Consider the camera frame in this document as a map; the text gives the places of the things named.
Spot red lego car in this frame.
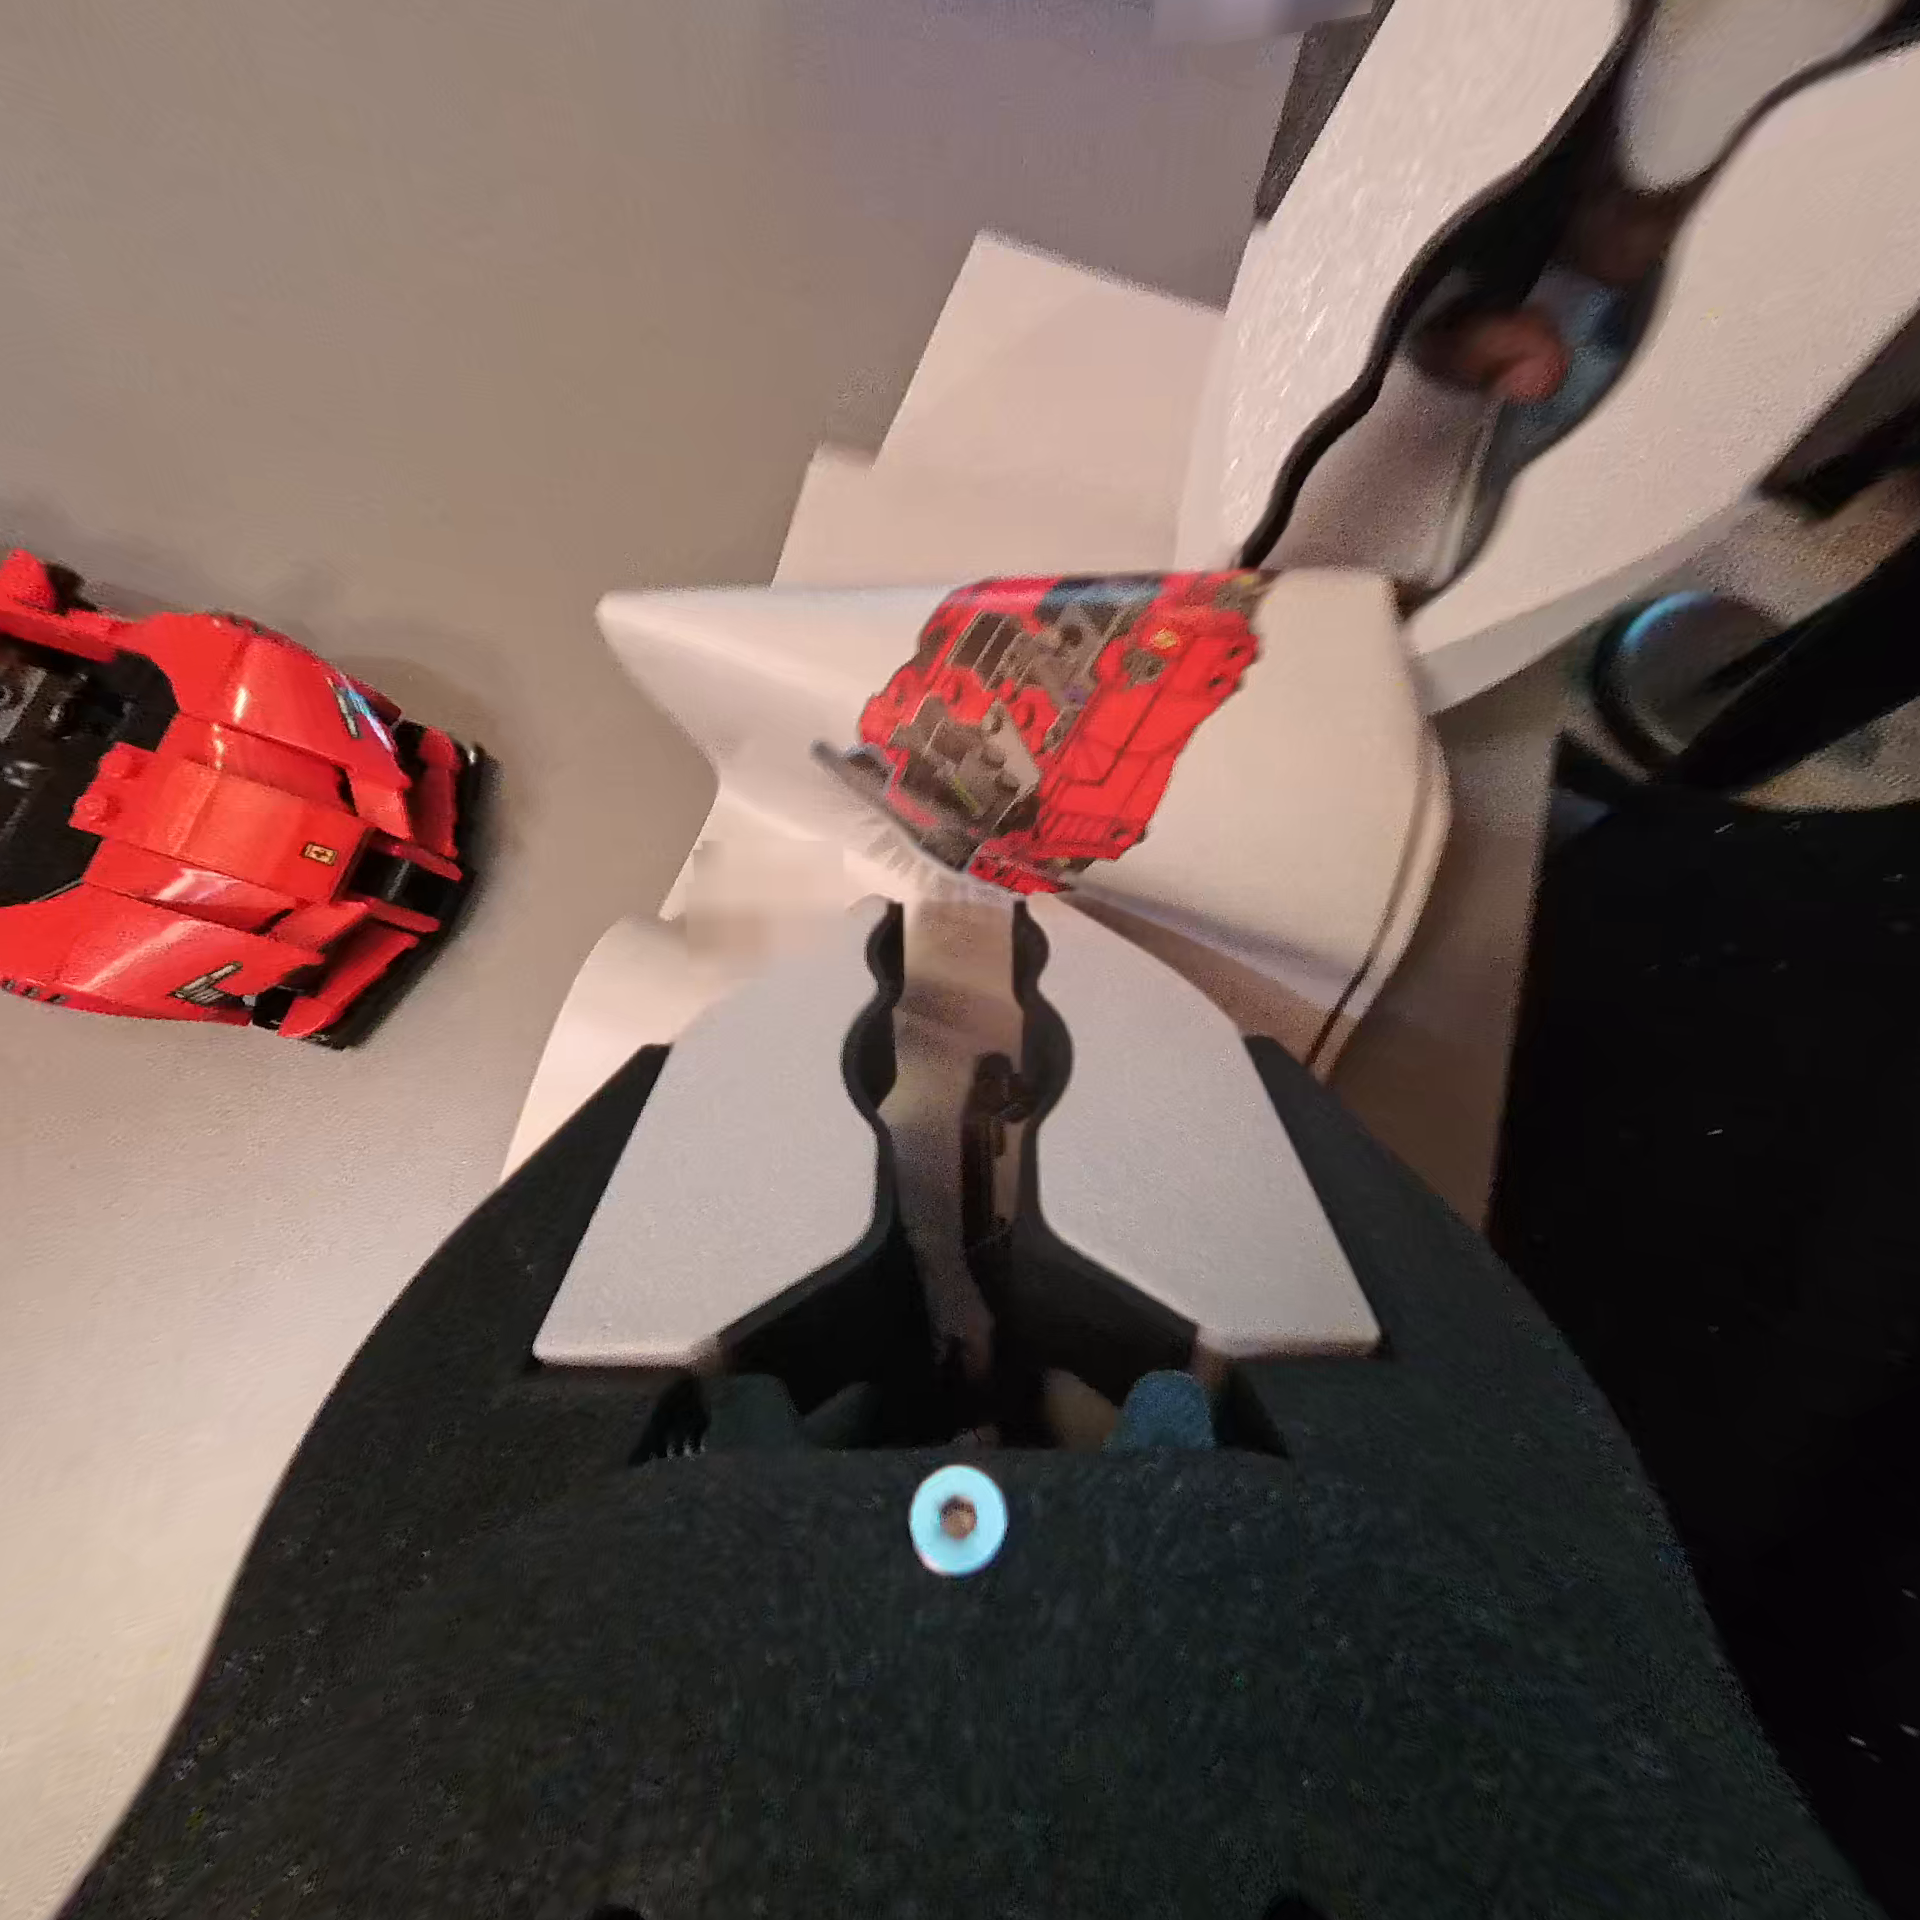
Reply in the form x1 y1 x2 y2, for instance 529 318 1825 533
0 547 492 1052

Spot person's right hand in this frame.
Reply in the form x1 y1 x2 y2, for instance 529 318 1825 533
1430 289 1573 409

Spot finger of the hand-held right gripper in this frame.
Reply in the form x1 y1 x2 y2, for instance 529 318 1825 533
1407 0 1920 665
1175 0 1655 575

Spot white instruction booklet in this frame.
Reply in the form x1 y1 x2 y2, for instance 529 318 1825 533
502 230 1455 1185

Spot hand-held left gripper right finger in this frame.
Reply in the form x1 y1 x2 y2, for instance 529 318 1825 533
1013 903 1384 1363

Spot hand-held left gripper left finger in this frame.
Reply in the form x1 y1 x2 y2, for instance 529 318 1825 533
527 896 910 1368

